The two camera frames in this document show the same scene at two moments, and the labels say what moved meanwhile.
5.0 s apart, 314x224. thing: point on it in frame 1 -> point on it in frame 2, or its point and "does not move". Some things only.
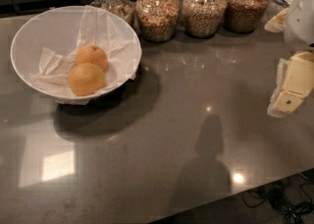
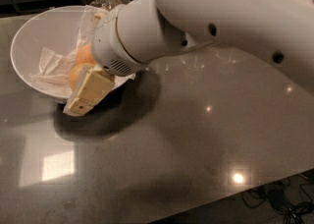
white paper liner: [106, 29] does not move
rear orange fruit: [92, 54] does not move
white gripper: [300, 18] -> [108, 48]
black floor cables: [290, 196] does not move
